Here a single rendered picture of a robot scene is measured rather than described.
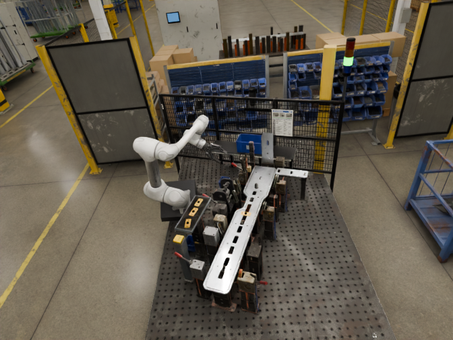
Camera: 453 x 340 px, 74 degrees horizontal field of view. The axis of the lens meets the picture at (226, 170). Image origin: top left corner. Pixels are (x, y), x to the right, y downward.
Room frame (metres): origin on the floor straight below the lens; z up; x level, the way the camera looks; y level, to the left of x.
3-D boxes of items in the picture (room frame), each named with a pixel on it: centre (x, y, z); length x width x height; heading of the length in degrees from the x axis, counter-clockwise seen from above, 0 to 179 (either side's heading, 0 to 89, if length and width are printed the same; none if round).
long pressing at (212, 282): (1.73, -0.11, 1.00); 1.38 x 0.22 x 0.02; 156
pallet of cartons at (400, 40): (5.19, -2.46, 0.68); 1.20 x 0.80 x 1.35; 88
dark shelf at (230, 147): (2.66, -0.29, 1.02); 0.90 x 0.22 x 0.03; 66
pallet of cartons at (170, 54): (6.94, 0.82, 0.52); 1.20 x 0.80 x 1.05; 173
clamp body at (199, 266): (1.28, 0.28, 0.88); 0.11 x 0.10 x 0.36; 66
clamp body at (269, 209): (1.74, -0.29, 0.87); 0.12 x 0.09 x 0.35; 66
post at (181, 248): (1.44, 0.39, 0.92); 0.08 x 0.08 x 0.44; 66
